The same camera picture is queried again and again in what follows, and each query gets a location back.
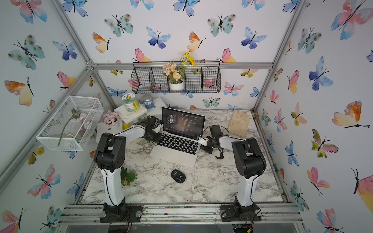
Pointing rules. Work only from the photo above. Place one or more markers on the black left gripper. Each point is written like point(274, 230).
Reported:
point(158, 139)

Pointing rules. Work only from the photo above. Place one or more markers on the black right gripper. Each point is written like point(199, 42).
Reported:
point(208, 150)

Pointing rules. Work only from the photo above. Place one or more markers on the black wireless mouse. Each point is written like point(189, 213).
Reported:
point(178, 176)

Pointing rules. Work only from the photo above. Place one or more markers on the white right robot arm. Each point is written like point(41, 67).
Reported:
point(249, 160)

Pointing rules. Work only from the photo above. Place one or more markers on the green plant near left arm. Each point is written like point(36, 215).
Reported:
point(127, 177)

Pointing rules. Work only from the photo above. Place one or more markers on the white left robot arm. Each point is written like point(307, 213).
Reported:
point(110, 154)

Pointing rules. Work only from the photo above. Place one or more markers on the silver open laptop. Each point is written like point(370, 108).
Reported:
point(179, 140)

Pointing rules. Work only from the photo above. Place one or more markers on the white stepped display stand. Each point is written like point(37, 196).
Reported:
point(129, 118)

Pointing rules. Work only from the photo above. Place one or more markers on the small blue jar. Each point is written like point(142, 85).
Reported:
point(148, 101)

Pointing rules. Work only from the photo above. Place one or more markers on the green lidded jar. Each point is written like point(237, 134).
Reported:
point(130, 102)

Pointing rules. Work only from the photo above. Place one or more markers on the pink flower bouquet pot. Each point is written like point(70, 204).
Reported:
point(110, 118)

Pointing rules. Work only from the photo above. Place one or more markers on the white pot with flowers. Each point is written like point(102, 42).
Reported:
point(176, 72)

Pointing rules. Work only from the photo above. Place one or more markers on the pink artificial flower stem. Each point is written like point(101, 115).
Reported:
point(73, 124)

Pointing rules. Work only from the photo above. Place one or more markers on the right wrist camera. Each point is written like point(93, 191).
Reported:
point(203, 141)

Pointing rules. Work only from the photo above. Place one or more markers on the black wire wall basket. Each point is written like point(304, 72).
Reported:
point(199, 77)

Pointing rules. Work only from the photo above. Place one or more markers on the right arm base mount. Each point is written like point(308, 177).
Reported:
point(236, 212)

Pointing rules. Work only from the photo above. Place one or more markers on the white wire cage box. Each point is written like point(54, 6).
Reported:
point(50, 133)

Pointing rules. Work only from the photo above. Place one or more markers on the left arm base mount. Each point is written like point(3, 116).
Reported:
point(121, 213)

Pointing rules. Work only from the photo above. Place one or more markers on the aluminium front rail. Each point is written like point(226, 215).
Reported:
point(157, 214)

